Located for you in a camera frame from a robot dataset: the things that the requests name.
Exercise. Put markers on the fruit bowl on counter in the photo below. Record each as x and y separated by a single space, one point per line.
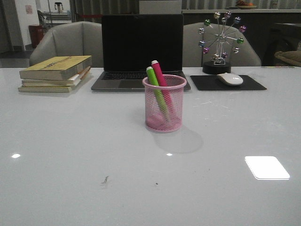
242 4

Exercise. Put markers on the grey open laptop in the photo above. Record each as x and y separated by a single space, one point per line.
132 42

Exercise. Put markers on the right grey armchair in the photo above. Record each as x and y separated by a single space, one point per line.
199 46

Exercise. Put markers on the pink mesh pen holder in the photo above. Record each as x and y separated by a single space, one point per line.
154 118

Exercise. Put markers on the ferris wheel desk ornament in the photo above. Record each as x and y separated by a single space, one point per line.
218 63

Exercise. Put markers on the white computer mouse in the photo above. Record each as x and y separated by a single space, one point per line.
230 79

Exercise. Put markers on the top yellow book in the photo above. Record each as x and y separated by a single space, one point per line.
57 68

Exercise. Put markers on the black mouse pad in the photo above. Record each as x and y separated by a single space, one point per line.
212 83

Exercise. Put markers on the beige cushion at right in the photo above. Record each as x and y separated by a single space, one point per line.
290 57

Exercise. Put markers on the pink highlighter pen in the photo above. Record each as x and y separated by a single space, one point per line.
162 82

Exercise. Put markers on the middle cream book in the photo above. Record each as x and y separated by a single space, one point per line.
73 81

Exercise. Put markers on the green highlighter pen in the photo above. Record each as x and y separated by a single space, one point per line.
159 96

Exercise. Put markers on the left grey armchair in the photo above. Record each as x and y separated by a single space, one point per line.
72 39

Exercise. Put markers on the red bin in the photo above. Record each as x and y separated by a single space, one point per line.
36 34

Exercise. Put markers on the grey armchair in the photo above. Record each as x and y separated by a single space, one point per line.
72 39
199 46

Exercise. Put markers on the bottom yellow book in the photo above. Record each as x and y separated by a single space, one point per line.
48 89

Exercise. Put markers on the yellow book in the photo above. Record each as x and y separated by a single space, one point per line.
57 68
48 89

